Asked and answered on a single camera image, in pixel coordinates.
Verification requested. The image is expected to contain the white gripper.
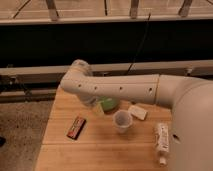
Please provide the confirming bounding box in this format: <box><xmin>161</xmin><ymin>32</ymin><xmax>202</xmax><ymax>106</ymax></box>
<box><xmin>80</xmin><ymin>95</ymin><xmax>105</xmax><ymax>116</ymax></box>

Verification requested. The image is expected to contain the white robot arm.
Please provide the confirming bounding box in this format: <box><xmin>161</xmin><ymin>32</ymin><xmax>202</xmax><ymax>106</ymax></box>
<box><xmin>60</xmin><ymin>60</ymin><xmax>213</xmax><ymax>171</ymax></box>

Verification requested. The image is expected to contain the green bowl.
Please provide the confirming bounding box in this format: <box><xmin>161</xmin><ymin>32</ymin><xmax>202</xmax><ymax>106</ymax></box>
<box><xmin>98</xmin><ymin>96</ymin><xmax>119</xmax><ymax>112</ymax></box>

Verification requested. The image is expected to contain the white soap bar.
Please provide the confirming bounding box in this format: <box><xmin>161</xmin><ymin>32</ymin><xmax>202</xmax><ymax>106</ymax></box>
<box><xmin>128</xmin><ymin>105</ymin><xmax>147</xmax><ymax>120</ymax></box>

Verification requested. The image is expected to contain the white toothpaste tube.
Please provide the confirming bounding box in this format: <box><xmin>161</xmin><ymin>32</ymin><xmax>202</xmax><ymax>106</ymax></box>
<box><xmin>155</xmin><ymin>123</ymin><xmax>169</xmax><ymax>166</ymax></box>

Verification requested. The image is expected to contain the black hanging cable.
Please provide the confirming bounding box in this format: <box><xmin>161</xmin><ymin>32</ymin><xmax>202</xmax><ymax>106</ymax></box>
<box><xmin>124</xmin><ymin>12</ymin><xmax>152</xmax><ymax>76</ymax></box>

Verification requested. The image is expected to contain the white rail bar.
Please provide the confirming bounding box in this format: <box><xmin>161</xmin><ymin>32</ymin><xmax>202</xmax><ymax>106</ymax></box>
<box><xmin>0</xmin><ymin>60</ymin><xmax>213</xmax><ymax>84</ymax></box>

